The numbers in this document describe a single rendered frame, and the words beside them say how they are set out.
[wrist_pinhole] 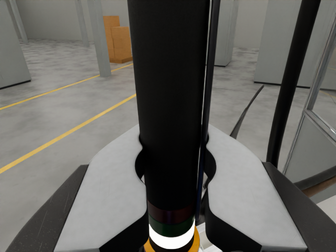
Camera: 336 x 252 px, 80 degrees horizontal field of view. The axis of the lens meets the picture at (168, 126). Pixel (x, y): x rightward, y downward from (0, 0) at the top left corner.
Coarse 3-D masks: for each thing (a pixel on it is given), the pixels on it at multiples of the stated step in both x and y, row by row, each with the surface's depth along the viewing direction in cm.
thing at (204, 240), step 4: (200, 232) 19; (204, 232) 18; (200, 236) 18; (204, 236) 18; (200, 240) 18; (204, 240) 18; (208, 240) 18; (200, 244) 18; (204, 244) 17; (208, 244) 18; (212, 244) 18; (204, 248) 17
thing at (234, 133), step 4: (260, 88) 38; (256, 92) 39; (252, 100) 37; (248, 104) 38; (244, 112) 37; (240, 116) 38; (240, 120) 38; (236, 124) 37; (240, 124) 46; (236, 128) 39; (232, 132) 37; (236, 132) 45; (232, 136) 40; (236, 136) 51; (208, 180) 36; (204, 184) 36; (204, 188) 37
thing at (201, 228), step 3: (204, 222) 20; (198, 225) 19; (201, 225) 19; (204, 225) 19; (198, 228) 19; (201, 228) 19; (204, 228) 19; (198, 231) 19; (201, 231) 19; (210, 246) 18; (213, 246) 18; (201, 249) 17; (204, 249) 17; (207, 249) 17; (210, 249) 17; (213, 249) 17; (216, 249) 17; (219, 249) 17
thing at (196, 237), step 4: (196, 228) 16; (196, 232) 16; (196, 236) 15; (148, 240) 15; (196, 240) 15; (144, 244) 15; (148, 244) 15; (192, 244) 15; (196, 244) 15; (148, 248) 15; (152, 248) 14; (192, 248) 14; (196, 248) 15
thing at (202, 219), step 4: (204, 192) 36; (204, 196) 36; (204, 200) 36; (204, 204) 36; (200, 208) 35; (204, 208) 37; (200, 212) 36; (200, 216) 36; (204, 216) 38; (196, 220) 35; (200, 220) 37; (204, 220) 38; (196, 224) 35
